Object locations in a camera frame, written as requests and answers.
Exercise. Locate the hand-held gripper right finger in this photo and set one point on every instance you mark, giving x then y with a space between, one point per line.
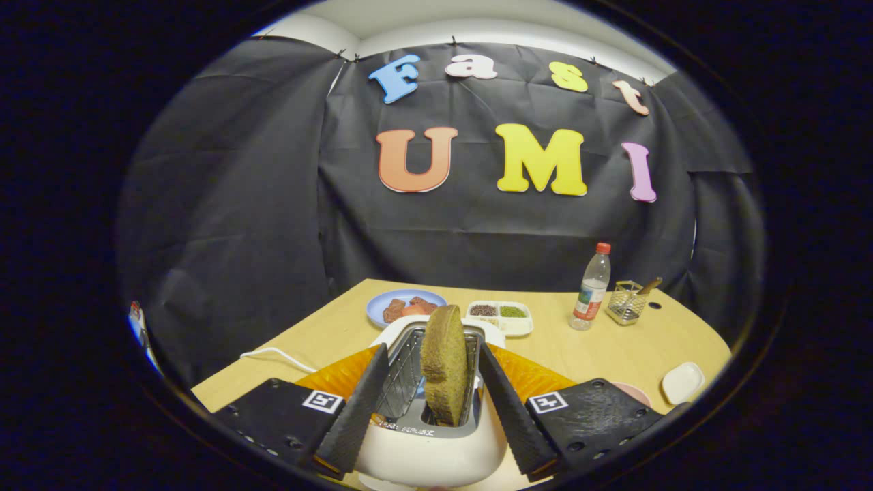
511 409

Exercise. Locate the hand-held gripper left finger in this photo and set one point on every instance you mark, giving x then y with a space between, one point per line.
358 409

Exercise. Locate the brown bread slice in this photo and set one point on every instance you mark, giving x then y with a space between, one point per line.
443 361

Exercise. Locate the white divided condiment tray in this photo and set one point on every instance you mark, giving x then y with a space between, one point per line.
515 326

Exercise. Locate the white toaster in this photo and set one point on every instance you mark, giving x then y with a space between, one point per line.
430 457

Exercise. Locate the blue plate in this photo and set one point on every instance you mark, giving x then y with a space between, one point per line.
378 307

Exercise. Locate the red meat slices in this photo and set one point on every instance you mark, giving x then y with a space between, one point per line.
409 308

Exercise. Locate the pink plate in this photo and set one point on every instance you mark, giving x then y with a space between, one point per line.
634 392

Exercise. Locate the clear plastic water bottle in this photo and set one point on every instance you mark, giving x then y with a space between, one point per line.
590 293

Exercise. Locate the white square plate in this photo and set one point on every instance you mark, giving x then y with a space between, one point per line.
682 383

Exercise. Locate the red white blue object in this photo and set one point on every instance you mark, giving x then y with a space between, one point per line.
142 327

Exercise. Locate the black backdrop cloth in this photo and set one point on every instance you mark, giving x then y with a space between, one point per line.
239 204

